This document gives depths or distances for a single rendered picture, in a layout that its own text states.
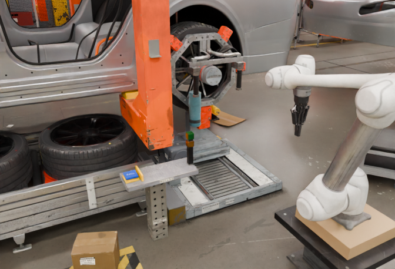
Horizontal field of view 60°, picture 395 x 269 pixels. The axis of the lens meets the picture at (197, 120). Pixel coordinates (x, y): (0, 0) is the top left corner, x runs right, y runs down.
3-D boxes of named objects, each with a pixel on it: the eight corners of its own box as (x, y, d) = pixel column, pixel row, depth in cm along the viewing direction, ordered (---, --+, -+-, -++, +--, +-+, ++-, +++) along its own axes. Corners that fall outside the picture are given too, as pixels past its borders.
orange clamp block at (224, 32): (221, 40, 258) (228, 30, 257) (227, 42, 251) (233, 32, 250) (215, 36, 254) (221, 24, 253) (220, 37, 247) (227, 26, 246)
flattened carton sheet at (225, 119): (210, 108, 421) (210, 105, 420) (245, 120, 385) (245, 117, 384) (192, 114, 402) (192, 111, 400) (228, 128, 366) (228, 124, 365)
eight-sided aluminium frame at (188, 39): (230, 98, 279) (233, 30, 257) (234, 101, 273) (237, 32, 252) (167, 109, 257) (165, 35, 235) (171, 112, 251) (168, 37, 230)
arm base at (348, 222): (377, 215, 176) (379, 206, 173) (349, 231, 165) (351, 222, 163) (345, 198, 190) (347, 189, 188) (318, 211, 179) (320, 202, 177)
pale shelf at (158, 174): (186, 161, 217) (186, 157, 216) (198, 174, 203) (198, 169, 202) (119, 177, 199) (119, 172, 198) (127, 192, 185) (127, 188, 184)
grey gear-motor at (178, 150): (172, 159, 287) (171, 121, 274) (194, 184, 253) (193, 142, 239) (151, 164, 280) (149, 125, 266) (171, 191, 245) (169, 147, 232)
